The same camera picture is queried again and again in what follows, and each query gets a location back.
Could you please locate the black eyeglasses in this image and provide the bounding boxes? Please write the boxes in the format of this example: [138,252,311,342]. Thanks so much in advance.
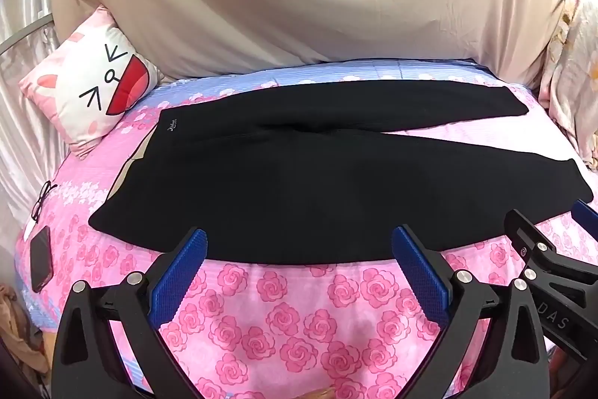
[32,181,58,222]

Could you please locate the beige crumpled cloth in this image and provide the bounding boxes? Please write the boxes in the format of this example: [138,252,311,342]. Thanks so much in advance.
[0,284,52,386]

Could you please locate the metal rail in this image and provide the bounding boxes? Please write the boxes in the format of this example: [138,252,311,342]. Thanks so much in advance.
[0,18,54,54]

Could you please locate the white satin curtain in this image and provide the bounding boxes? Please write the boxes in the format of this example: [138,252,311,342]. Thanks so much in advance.
[0,0,71,269]

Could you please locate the black pants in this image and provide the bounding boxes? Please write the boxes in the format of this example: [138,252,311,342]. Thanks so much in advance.
[88,80,592,265]

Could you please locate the pale floral quilt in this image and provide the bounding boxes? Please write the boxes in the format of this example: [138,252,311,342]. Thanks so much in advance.
[537,0,598,173]

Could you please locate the cat face pillow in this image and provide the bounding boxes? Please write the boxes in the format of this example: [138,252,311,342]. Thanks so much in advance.
[19,5,164,160]

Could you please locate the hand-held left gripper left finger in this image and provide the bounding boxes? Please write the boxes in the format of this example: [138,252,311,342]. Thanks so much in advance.
[50,228,209,399]

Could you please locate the black phone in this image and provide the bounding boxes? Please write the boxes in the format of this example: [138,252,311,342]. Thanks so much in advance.
[29,225,52,293]

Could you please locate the pink floral bed sheet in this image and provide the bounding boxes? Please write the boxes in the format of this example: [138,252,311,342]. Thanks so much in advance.
[14,58,598,399]

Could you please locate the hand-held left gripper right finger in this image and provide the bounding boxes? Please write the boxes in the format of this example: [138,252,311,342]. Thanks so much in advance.
[391,225,549,399]

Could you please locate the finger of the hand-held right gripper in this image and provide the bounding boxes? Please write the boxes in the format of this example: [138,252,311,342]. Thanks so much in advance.
[505,208,598,316]
[571,199,598,237]

